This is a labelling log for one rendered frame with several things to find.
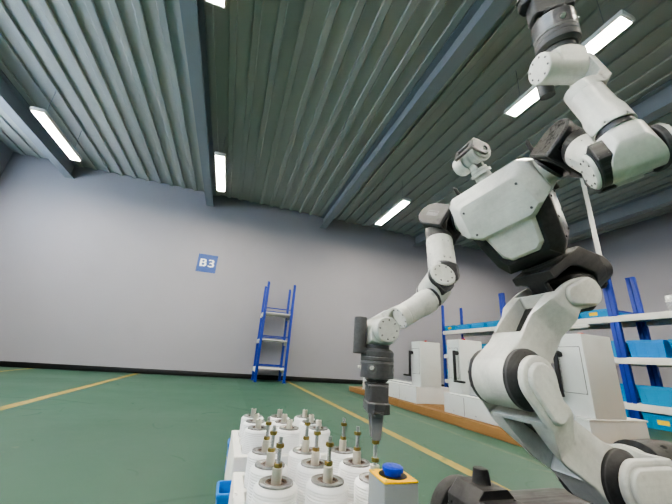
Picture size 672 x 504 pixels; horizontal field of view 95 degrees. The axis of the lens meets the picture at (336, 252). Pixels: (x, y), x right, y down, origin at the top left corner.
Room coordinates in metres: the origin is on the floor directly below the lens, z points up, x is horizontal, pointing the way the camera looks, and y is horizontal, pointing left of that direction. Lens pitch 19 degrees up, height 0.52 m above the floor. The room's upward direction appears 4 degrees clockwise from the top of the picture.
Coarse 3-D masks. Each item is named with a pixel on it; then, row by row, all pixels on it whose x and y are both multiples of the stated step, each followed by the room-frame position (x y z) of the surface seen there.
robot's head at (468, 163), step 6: (468, 156) 0.81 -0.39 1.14; (474, 156) 0.78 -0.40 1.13; (456, 162) 0.85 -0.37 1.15; (462, 162) 0.83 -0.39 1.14; (468, 162) 0.82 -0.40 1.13; (474, 162) 0.81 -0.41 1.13; (480, 162) 0.82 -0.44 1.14; (456, 168) 0.86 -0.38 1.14; (462, 168) 0.85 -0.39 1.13; (468, 168) 0.84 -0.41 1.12; (474, 168) 0.82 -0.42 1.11; (480, 168) 0.81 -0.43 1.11; (486, 168) 0.81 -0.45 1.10; (462, 174) 0.87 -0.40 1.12; (474, 174) 0.83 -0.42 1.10
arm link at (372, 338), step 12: (360, 324) 0.84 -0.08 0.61; (372, 324) 0.84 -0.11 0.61; (384, 324) 0.81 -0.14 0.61; (396, 324) 0.82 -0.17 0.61; (360, 336) 0.84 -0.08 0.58; (372, 336) 0.83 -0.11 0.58; (384, 336) 0.81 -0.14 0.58; (396, 336) 0.82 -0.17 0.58; (360, 348) 0.84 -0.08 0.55; (372, 348) 0.84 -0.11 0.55; (384, 348) 0.84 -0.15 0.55; (372, 360) 0.83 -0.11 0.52; (384, 360) 0.83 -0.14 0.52
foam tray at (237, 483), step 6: (234, 474) 1.06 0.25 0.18; (240, 474) 1.07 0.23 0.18; (234, 480) 1.02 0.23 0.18; (240, 480) 1.02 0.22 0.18; (234, 486) 0.98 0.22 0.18; (240, 486) 0.98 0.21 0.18; (234, 492) 0.94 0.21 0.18; (240, 492) 0.94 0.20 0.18; (246, 492) 0.95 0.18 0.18; (234, 498) 0.91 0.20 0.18; (240, 498) 0.91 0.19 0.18
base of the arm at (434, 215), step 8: (424, 208) 1.01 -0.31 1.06; (432, 208) 0.99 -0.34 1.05; (440, 208) 0.97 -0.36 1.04; (448, 208) 0.95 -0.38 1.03; (424, 216) 1.00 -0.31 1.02; (432, 216) 0.98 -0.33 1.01; (440, 216) 0.96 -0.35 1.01; (448, 216) 0.96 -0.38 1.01; (424, 224) 1.00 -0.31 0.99; (432, 224) 0.97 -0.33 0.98; (440, 224) 0.95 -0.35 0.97; (448, 224) 0.97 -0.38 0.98; (456, 232) 1.01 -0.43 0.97; (456, 240) 1.04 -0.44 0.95
